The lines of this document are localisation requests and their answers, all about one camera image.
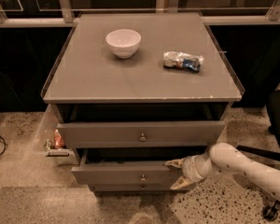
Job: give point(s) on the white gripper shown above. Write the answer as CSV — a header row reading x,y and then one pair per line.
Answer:
x,y
188,170

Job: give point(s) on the grey drawer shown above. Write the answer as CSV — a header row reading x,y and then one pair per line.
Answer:
x,y
129,188
131,166
140,134

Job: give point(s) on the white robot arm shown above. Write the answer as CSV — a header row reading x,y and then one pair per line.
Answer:
x,y
223,158

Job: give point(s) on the grey top drawer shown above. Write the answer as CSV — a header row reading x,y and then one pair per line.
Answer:
x,y
140,134

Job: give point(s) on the grey bottom drawer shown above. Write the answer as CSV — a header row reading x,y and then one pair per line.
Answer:
x,y
129,188

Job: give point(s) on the grey drawer cabinet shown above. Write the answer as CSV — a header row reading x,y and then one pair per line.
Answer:
x,y
91,84

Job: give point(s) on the crumpled snack bag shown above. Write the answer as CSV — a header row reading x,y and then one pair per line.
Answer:
x,y
182,61

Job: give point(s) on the black office chair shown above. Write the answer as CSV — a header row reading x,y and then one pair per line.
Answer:
x,y
273,110

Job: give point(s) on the clear plastic side bin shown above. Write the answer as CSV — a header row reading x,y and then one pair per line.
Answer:
x,y
44,141

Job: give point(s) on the white ceramic bowl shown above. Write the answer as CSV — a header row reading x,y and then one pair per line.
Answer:
x,y
123,43

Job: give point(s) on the metal window railing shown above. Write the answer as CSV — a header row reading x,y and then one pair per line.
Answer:
x,y
19,13

